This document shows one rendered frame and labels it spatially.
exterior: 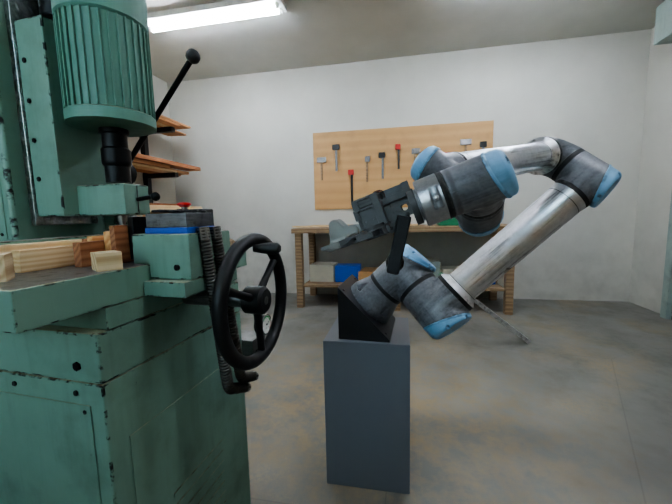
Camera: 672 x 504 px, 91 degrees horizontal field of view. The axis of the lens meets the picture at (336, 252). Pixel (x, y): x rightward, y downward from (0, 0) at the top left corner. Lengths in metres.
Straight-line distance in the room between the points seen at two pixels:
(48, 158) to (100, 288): 0.40
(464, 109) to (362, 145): 1.16
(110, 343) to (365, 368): 0.79
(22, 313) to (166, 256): 0.23
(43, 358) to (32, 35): 0.67
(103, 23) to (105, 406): 0.74
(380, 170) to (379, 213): 3.33
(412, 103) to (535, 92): 1.25
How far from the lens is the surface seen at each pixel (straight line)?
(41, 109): 1.01
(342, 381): 1.25
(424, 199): 0.61
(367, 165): 3.95
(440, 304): 1.12
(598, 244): 4.46
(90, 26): 0.93
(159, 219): 0.74
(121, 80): 0.90
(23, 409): 0.90
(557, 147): 1.22
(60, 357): 0.77
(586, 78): 4.54
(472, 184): 0.62
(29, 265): 0.80
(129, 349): 0.74
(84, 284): 0.67
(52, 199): 0.98
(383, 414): 1.29
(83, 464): 0.84
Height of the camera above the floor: 0.99
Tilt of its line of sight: 7 degrees down
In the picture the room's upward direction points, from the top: 1 degrees counter-clockwise
